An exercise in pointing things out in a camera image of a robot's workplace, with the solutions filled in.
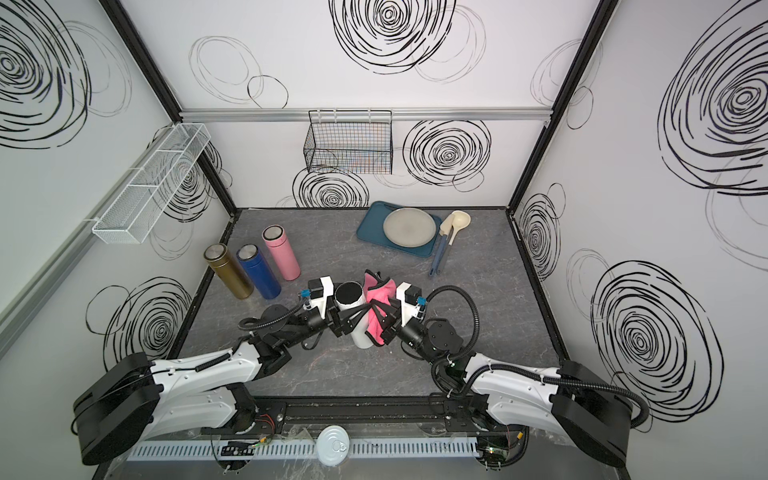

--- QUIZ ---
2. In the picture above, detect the beige ladle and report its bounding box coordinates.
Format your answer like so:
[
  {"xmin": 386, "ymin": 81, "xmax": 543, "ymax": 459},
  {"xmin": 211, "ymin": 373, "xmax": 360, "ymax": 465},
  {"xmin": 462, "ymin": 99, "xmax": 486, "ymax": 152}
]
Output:
[{"xmin": 448, "ymin": 210, "xmax": 471, "ymax": 245}]

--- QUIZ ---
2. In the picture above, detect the grey round plate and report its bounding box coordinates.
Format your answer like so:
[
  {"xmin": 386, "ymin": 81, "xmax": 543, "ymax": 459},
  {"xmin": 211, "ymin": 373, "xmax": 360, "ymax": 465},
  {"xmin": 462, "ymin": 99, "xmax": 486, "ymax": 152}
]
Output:
[{"xmin": 382, "ymin": 208, "xmax": 437, "ymax": 248}]

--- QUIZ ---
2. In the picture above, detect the pink thermos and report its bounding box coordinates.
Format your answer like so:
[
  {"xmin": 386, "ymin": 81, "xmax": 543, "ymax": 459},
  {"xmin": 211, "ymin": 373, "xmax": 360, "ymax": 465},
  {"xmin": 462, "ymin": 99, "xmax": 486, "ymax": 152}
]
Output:
[{"xmin": 262, "ymin": 225, "xmax": 301, "ymax": 281}]

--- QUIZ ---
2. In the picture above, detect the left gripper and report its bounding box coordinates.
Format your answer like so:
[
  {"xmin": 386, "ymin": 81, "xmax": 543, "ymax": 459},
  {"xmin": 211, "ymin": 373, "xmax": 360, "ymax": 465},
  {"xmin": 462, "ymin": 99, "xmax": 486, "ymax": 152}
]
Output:
[{"xmin": 282, "ymin": 284, "xmax": 370, "ymax": 352}]

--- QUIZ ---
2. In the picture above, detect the black wire basket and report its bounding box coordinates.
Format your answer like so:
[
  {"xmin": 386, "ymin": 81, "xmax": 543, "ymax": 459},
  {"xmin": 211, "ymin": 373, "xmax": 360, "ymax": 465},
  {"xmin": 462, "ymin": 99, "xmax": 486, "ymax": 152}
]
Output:
[{"xmin": 303, "ymin": 109, "xmax": 394, "ymax": 175}]

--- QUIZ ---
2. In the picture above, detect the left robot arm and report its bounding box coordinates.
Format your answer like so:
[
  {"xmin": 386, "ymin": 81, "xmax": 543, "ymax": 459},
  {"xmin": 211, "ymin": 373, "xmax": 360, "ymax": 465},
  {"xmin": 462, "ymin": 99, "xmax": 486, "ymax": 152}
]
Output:
[{"xmin": 72, "ymin": 300, "xmax": 370, "ymax": 465}]

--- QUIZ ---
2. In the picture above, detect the white mesh shelf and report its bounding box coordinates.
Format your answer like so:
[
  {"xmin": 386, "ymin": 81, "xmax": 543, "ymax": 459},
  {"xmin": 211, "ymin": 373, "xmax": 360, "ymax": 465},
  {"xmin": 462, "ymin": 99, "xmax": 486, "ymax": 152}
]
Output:
[{"xmin": 92, "ymin": 123, "xmax": 211, "ymax": 244}]

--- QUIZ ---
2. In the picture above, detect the blue handled utensil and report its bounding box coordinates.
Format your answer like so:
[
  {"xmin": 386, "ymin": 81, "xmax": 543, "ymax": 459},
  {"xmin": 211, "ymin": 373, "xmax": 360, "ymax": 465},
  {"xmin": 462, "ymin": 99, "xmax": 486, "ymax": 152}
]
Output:
[{"xmin": 428, "ymin": 213, "xmax": 454, "ymax": 277}]

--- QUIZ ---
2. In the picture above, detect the gold thermos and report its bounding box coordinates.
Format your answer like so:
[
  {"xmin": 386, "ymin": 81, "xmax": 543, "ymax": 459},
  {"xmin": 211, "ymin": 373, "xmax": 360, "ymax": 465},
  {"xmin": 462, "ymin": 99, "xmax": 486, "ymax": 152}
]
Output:
[{"xmin": 204, "ymin": 243, "xmax": 254, "ymax": 300}]

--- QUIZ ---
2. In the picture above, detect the pink cloth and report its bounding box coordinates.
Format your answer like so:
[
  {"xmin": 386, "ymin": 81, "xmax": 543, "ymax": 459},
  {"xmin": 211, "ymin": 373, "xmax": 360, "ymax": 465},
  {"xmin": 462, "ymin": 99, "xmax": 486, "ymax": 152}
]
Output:
[{"xmin": 363, "ymin": 269, "xmax": 396, "ymax": 346}]

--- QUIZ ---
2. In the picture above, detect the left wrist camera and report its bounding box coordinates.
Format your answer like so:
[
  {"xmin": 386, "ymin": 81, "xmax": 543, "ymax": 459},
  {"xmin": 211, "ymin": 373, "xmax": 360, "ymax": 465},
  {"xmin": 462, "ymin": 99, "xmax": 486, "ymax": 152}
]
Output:
[{"xmin": 300, "ymin": 276, "xmax": 334, "ymax": 319}]

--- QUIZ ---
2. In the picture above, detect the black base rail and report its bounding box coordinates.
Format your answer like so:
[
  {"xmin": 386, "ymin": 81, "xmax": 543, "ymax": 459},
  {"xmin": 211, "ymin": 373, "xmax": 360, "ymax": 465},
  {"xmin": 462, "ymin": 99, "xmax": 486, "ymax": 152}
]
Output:
[{"xmin": 201, "ymin": 393, "xmax": 530, "ymax": 439}]

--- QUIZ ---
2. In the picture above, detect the blue thermos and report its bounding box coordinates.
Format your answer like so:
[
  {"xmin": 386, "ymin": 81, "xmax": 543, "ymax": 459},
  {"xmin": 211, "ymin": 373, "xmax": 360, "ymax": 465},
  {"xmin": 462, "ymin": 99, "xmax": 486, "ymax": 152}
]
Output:
[{"xmin": 237, "ymin": 244, "xmax": 281, "ymax": 300}]

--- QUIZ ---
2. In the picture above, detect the teal tray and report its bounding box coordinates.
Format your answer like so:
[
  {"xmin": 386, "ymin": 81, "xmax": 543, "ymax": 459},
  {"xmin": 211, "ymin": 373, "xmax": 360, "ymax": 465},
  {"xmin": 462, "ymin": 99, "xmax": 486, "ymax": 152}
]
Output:
[{"xmin": 356, "ymin": 201, "xmax": 442, "ymax": 258}]

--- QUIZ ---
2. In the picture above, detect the white slotted cable duct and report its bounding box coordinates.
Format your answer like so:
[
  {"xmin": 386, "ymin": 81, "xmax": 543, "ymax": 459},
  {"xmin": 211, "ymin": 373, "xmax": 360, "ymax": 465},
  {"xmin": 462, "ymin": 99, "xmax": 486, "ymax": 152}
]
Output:
[{"xmin": 127, "ymin": 437, "xmax": 479, "ymax": 462}]

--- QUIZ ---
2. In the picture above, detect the white round can lid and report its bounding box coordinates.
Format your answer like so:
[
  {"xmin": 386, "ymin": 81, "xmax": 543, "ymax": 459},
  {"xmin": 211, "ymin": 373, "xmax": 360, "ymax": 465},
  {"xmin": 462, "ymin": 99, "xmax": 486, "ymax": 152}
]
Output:
[{"xmin": 315, "ymin": 425, "xmax": 351, "ymax": 467}]

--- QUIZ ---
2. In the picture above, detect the white thermos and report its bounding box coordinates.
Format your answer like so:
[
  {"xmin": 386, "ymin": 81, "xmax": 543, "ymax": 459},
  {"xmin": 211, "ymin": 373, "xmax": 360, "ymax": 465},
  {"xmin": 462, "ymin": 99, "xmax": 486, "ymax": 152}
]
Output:
[{"xmin": 334, "ymin": 281, "xmax": 373, "ymax": 349}]

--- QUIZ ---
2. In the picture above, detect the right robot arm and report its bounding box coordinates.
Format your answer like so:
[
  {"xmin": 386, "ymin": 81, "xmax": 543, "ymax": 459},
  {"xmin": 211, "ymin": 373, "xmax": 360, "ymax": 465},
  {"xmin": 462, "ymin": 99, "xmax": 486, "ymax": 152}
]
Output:
[{"xmin": 369, "ymin": 300, "xmax": 635, "ymax": 468}]

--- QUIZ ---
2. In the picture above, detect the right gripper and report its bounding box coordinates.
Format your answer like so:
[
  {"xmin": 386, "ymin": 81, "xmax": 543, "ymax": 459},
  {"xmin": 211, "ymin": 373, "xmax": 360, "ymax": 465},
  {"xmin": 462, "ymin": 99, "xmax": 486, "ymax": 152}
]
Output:
[{"xmin": 372, "ymin": 297, "xmax": 442, "ymax": 370}]

